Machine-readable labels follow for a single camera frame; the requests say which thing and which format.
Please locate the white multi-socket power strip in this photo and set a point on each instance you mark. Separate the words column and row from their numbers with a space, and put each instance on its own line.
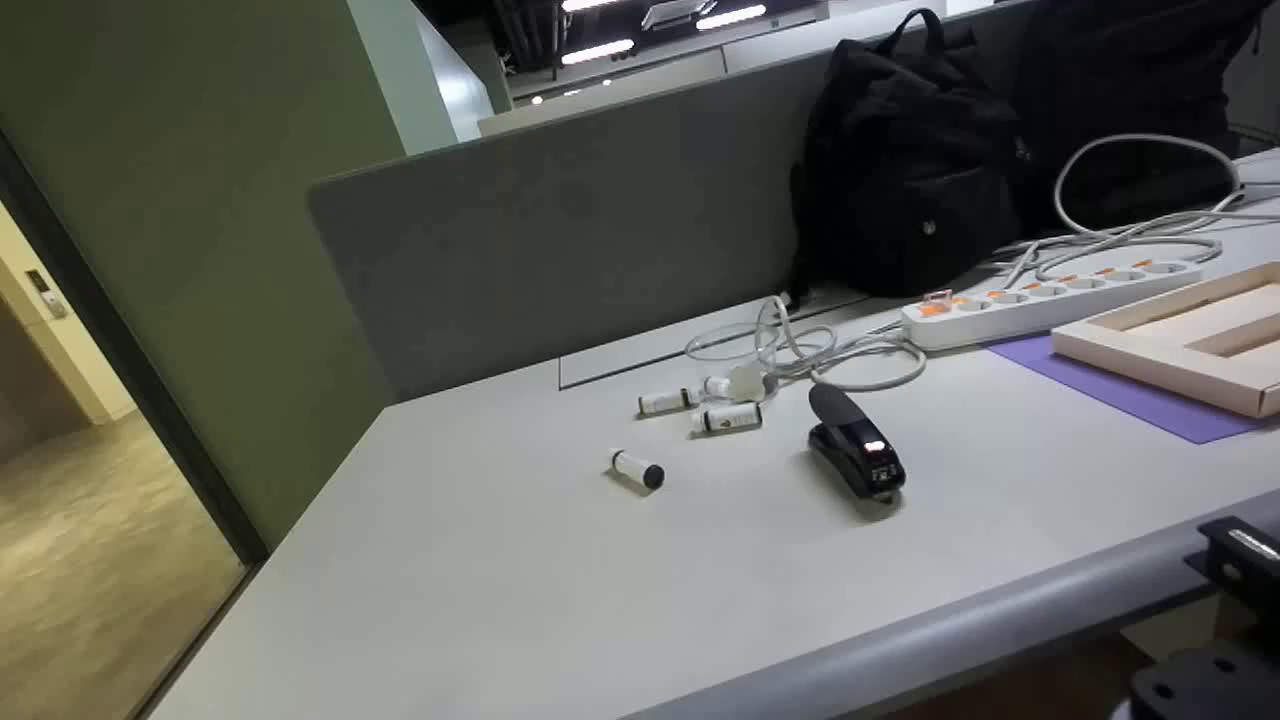
column 1013, row 314

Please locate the small white cylinder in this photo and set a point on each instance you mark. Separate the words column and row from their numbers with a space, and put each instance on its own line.
column 661, row 400
column 730, row 419

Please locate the white charger adapter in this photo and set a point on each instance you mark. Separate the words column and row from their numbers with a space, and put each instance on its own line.
column 737, row 385

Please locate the white cylinder with black cap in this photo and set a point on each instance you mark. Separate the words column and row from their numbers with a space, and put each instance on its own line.
column 633, row 467

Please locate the gray desk partition panel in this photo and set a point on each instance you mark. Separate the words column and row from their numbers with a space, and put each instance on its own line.
column 563, row 226

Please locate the black stapler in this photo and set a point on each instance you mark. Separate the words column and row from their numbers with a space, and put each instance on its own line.
column 852, row 447

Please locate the ceiling light strip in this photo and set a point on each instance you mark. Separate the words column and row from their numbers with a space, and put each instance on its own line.
column 730, row 17
column 599, row 48

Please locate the black backpack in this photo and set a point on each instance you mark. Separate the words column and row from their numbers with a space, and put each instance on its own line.
column 904, row 174

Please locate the purple paper mat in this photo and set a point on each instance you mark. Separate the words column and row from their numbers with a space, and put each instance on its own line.
column 1123, row 391

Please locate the large black bag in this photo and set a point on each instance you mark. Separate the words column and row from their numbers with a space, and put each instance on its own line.
column 1132, row 67

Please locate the beige door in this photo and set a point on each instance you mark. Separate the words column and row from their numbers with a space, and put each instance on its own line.
column 61, row 361

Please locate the black door frame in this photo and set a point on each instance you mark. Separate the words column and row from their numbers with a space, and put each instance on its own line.
column 147, row 385

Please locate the light wooden frame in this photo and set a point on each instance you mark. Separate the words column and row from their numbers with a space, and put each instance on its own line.
column 1161, row 361

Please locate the black robot mount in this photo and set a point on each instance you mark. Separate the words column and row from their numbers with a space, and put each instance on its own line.
column 1205, row 684

